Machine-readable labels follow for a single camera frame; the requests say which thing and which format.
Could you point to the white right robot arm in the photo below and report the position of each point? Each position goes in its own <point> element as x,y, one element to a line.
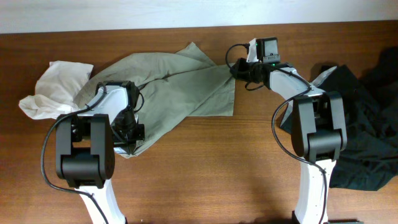
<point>318,132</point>

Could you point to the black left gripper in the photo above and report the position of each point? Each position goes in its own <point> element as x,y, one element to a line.
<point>131,135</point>

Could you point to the white crumpled cloth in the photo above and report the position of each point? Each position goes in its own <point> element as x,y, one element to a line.
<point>56,89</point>

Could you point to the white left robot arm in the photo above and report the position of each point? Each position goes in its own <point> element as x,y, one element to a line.
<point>86,141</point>

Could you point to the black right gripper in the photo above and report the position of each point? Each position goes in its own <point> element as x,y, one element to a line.
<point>241,71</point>

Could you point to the black garment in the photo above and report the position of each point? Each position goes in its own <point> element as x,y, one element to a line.
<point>369,161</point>

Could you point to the khaki beige shorts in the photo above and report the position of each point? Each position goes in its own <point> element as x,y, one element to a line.
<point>174,86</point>

